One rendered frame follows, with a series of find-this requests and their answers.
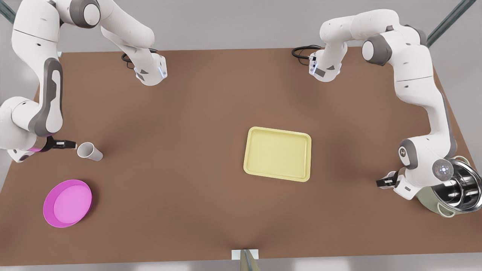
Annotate pink round plate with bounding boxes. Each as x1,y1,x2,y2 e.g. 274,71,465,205
43,179,93,228

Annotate pale yellow rectangular tray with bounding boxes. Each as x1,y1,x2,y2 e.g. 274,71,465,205
243,126,313,183

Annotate black cable loop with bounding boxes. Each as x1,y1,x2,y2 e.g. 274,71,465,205
121,48,159,70
291,45,323,67

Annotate white cup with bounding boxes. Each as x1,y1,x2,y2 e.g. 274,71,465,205
77,142,104,162

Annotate green pot with steel interior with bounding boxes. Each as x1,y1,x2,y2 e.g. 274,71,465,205
414,156,482,218

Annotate white post foot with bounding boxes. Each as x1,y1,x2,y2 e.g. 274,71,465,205
231,249,260,260

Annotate silver frame post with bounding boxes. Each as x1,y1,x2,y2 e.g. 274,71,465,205
0,2,17,24
426,0,477,48
240,249,261,271

